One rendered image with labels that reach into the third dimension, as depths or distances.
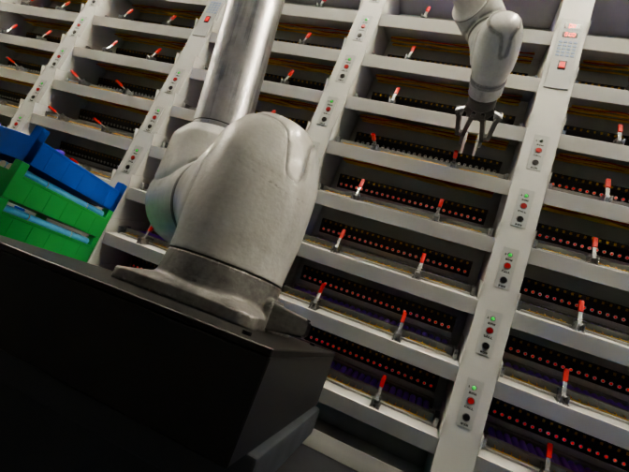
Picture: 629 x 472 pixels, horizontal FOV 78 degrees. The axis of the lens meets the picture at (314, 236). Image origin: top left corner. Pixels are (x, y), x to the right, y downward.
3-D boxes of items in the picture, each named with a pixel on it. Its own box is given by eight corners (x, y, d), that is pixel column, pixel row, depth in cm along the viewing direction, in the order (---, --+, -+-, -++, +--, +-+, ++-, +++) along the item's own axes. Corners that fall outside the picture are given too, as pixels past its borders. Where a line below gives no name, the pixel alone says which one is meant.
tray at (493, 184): (507, 195, 118) (517, 165, 118) (325, 152, 138) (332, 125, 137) (499, 202, 137) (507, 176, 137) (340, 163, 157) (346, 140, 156)
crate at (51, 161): (22, 160, 78) (43, 126, 80) (-51, 134, 82) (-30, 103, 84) (114, 212, 107) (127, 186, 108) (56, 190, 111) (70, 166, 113)
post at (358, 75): (218, 405, 116) (402, -36, 156) (193, 392, 119) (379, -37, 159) (244, 400, 135) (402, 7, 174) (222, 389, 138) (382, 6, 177)
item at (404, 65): (536, 92, 127) (550, 50, 126) (361, 65, 146) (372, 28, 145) (525, 111, 146) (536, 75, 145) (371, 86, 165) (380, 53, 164)
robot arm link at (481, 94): (475, 62, 105) (471, 80, 111) (467, 84, 102) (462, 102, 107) (510, 66, 103) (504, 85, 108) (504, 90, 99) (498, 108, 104)
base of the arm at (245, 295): (282, 343, 38) (302, 288, 39) (104, 273, 44) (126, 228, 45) (315, 347, 55) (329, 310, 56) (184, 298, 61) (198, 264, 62)
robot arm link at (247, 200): (193, 248, 40) (270, 73, 45) (146, 241, 55) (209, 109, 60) (307, 298, 49) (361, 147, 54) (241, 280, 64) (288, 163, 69)
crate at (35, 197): (1, 196, 76) (22, 160, 78) (-73, 167, 80) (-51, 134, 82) (100, 238, 105) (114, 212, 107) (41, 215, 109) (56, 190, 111)
